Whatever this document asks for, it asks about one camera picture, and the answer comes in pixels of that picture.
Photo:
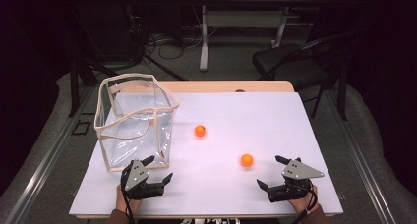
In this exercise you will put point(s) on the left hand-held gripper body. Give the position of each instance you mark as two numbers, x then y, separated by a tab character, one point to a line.
137	176

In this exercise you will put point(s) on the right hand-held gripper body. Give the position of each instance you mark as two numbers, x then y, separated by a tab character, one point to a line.
300	171

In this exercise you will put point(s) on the clear bag with beige trim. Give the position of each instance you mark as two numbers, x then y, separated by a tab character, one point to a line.
137	139

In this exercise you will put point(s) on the orange ball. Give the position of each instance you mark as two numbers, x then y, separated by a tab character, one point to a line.
246	160
199	131

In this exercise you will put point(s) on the person's left hand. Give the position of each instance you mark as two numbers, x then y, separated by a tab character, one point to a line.
122	202

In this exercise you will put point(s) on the person's right hand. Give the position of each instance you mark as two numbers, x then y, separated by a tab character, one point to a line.
306	205

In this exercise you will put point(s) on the white table mat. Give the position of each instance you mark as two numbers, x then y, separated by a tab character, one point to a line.
229	184

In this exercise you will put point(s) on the wooden table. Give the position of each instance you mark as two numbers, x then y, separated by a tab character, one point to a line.
229	86

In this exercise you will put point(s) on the black folding chair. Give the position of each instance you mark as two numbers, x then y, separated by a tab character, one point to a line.
288	67

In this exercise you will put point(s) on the black metal stand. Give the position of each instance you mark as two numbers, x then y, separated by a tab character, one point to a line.
74	86

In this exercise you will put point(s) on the white-legged desk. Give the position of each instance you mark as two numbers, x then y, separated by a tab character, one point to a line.
204	47

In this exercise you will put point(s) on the metal floor rail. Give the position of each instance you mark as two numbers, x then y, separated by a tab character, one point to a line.
42	165
360	165

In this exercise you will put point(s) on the black floor socket frame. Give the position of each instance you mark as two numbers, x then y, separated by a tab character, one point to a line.
76	128

